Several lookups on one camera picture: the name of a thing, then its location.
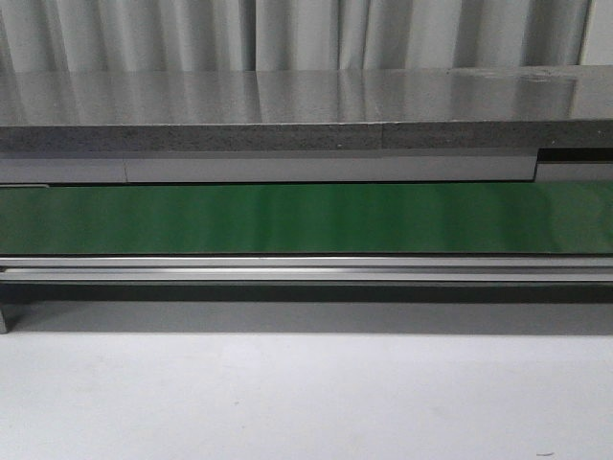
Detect aluminium conveyor front rail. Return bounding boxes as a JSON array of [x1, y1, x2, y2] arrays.
[[1, 255, 612, 284]]

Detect grey pleated curtain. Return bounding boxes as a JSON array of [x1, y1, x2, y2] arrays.
[[1, 1, 590, 73]]

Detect green conveyor belt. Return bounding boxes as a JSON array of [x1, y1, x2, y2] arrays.
[[1, 181, 612, 255]]

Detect grey stone slab table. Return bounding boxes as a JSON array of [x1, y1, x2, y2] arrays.
[[1, 66, 612, 152]]

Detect grey conveyor rear guard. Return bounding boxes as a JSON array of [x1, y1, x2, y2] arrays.
[[1, 148, 612, 186]]

